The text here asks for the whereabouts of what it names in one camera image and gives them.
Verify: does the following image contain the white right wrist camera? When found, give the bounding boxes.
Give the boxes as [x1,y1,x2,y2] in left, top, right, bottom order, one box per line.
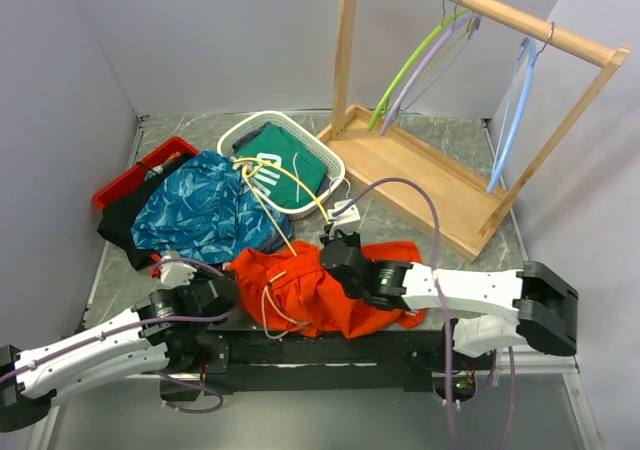
[328,200,361,234]

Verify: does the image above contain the blue patterned shorts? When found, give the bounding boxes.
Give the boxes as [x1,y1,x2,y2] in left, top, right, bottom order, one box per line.
[130,150,294,264]

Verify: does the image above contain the blue plastic hanger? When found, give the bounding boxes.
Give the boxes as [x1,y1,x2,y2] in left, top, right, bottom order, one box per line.
[486,22,556,194]

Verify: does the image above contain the green plastic hanger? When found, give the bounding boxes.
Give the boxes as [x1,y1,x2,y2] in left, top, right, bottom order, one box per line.
[367,2,481,131]

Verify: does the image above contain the green shorts with white letters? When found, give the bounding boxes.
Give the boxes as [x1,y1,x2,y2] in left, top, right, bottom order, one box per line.
[232,122,329,210]

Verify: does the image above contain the white perforated plastic basket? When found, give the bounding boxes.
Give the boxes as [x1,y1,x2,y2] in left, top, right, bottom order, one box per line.
[217,111,345,220]

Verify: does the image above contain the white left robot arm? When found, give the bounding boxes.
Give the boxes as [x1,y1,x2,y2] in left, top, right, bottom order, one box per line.
[1,275,239,433]

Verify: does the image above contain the black garment in tray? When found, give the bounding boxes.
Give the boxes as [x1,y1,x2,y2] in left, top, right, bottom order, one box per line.
[95,172,171,271]

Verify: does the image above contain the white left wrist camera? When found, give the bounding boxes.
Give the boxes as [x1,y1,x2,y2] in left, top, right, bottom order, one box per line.
[157,251,197,288]

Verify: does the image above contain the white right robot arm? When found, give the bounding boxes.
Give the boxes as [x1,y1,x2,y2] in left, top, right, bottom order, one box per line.
[320,231,579,369]

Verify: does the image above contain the yellow plastic hanger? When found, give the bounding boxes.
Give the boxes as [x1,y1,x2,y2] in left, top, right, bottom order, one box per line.
[232,157,330,256]

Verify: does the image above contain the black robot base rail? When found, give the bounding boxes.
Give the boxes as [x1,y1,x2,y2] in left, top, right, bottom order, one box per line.
[149,327,496,402]

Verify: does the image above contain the orange drawstring shorts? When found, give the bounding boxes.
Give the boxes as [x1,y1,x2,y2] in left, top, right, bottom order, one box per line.
[226,241,427,339]

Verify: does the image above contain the red plastic tray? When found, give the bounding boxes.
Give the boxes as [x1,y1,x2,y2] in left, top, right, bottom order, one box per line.
[92,137,199,217]

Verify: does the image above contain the purple plastic hanger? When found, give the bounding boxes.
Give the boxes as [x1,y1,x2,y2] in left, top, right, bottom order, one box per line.
[368,9,482,136]

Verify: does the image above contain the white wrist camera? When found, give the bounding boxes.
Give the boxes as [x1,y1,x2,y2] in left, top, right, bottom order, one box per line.
[157,251,197,288]
[328,200,361,234]

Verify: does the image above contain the wooden clothes rack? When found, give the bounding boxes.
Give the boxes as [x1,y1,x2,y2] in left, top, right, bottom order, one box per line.
[319,0,631,262]

